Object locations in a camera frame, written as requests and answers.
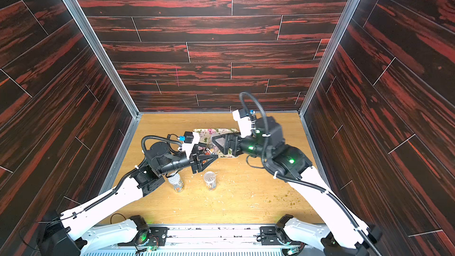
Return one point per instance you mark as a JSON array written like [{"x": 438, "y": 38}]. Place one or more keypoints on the middle clear candy jar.
[{"x": 210, "y": 180}]

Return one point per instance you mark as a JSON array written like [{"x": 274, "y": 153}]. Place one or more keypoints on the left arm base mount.
[{"x": 149, "y": 236}]

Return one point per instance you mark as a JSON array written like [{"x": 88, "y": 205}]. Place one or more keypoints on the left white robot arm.
[{"x": 75, "y": 232}]

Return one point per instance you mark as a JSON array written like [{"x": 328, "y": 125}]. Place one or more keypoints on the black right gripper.
[{"x": 235, "y": 144}]

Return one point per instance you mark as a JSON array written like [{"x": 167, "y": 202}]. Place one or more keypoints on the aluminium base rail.
[{"x": 208, "y": 240}]

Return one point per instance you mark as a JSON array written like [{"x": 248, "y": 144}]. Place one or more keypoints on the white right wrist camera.
[{"x": 244, "y": 122}]

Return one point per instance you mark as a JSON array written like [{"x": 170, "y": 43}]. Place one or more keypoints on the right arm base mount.
[{"x": 273, "y": 235}]

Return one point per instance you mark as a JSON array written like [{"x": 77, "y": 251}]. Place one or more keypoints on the clear plastic candy jar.
[{"x": 209, "y": 149}]

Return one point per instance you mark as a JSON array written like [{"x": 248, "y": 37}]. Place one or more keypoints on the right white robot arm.
[{"x": 342, "y": 232}]

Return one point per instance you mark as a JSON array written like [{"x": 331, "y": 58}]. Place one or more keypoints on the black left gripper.
[{"x": 195, "y": 164}]

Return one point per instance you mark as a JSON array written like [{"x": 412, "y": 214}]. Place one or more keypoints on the left candy jar with lid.
[{"x": 176, "y": 181}]

